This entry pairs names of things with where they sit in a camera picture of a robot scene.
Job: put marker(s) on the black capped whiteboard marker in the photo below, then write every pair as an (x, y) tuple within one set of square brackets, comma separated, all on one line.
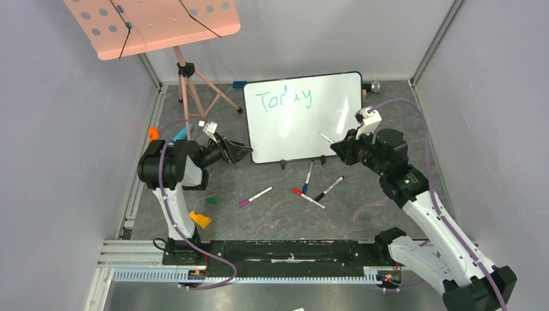
[(331, 187)]

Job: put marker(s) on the black microphone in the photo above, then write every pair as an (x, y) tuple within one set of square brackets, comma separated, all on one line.
[(371, 87)]

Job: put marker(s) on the magenta capped whiteboard marker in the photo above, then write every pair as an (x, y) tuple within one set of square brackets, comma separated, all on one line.
[(251, 199)]

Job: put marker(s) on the green capped whiteboard marker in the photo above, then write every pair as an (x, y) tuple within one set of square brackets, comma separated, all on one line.
[(326, 138)]

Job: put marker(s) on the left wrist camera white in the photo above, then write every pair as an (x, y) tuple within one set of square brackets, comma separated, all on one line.
[(209, 128)]

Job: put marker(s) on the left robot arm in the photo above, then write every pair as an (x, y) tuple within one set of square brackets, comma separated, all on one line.
[(168, 169)]

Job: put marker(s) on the red capped whiteboard marker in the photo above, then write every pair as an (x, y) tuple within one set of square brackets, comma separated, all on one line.
[(304, 196)]

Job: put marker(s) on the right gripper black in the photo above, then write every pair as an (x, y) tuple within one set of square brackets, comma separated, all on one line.
[(349, 149)]

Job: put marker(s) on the yellow stepped block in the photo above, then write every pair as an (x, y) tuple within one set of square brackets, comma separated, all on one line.
[(201, 220)]

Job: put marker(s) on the pink music stand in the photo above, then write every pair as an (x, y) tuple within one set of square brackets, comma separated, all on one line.
[(128, 27)]

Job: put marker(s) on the blue capped whiteboard marker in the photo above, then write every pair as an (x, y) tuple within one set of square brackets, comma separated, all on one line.
[(308, 176)]

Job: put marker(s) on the blue lego brick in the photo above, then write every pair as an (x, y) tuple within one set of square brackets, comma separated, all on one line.
[(239, 84)]

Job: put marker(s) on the white whiteboard black frame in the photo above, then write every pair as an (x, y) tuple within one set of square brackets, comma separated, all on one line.
[(285, 116)]

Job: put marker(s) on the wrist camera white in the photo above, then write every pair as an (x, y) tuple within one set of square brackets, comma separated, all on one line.
[(209, 128), (368, 119)]

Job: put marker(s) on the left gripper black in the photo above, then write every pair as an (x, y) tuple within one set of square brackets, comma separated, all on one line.
[(230, 151)]

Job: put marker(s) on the orange piece left edge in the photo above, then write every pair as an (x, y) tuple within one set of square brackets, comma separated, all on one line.
[(154, 134)]

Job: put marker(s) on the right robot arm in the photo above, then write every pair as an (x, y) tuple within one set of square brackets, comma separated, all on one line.
[(464, 277)]

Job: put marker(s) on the blue cylinder tube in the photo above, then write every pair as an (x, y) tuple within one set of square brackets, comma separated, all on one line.
[(181, 135)]

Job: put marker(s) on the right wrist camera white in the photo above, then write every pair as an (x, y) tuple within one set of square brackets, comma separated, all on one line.
[(368, 119)]

